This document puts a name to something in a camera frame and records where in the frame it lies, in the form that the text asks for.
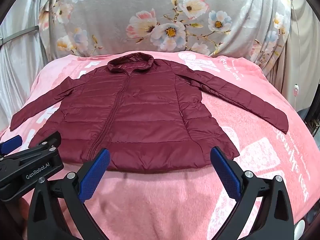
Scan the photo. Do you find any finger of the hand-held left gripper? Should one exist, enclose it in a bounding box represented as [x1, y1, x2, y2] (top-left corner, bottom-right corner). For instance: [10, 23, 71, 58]
[0, 135, 23, 155]
[29, 131, 62, 153]

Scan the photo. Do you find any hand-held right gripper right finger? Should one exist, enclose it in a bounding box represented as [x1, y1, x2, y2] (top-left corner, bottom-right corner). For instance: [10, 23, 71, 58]
[211, 146, 295, 240]

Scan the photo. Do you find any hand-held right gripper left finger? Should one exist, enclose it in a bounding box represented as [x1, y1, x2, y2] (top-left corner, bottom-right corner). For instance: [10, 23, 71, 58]
[27, 148, 110, 240]

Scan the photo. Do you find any maroon puffer jacket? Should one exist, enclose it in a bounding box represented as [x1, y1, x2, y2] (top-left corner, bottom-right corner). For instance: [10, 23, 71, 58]
[10, 52, 288, 172]

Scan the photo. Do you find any pink printed blanket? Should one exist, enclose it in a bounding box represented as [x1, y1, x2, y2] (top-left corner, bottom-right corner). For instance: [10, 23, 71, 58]
[0, 50, 320, 240]

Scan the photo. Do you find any silver satin cloth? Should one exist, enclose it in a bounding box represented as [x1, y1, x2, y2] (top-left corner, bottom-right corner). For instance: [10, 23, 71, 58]
[0, 0, 54, 130]

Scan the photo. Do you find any grey floral quilt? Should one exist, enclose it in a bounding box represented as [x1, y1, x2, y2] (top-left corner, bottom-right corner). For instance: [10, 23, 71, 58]
[37, 0, 293, 67]

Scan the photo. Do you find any grey strap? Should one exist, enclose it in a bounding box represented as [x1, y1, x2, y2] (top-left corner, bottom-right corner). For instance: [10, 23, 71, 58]
[0, 25, 40, 47]

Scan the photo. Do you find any white cable with switch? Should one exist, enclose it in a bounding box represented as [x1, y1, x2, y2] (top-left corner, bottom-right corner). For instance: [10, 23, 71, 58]
[289, 0, 300, 112]

